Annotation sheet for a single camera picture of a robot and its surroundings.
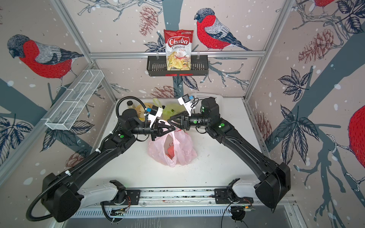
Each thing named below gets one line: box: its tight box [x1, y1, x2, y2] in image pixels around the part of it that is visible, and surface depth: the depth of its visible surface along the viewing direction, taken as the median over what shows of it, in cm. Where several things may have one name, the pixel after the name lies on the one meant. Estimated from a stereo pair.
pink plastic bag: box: [147, 120, 198, 168], surface depth 67 cm
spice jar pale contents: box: [126, 100, 136, 110], surface depth 109 cm
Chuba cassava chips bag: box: [163, 28, 194, 71], surface depth 87 cm
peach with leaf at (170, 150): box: [165, 142, 175, 160], surface depth 65 cm
